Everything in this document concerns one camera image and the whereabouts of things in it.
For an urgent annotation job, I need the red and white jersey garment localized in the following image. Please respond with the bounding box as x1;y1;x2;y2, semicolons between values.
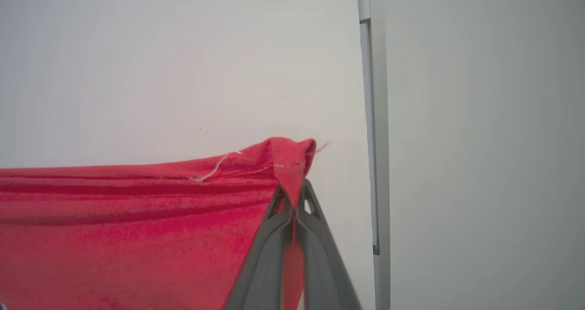
0;137;317;310

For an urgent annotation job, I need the grey wall post strip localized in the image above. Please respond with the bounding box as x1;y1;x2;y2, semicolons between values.
356;0;392;310

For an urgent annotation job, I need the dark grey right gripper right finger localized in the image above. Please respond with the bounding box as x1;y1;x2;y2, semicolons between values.
296;179;363;310

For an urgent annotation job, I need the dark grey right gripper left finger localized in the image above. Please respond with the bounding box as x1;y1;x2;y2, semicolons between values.
223;185;294;310

